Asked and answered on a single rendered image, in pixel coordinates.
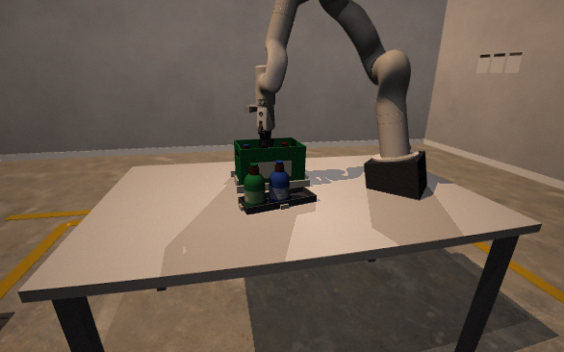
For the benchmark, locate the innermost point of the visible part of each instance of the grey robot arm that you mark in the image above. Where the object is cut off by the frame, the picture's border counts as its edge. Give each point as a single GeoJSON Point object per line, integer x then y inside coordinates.
{"type": "Point", "coordinates": [393, 70]}

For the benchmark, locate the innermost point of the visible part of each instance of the green bottle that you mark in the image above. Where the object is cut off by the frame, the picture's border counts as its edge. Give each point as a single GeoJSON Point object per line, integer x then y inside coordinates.
{"type": "Point", "coordinates": [254, 187]}

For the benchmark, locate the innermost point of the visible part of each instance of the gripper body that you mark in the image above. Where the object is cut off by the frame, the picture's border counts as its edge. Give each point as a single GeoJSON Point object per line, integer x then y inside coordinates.
{"type": "Point", "coordinates": [266, 114]}

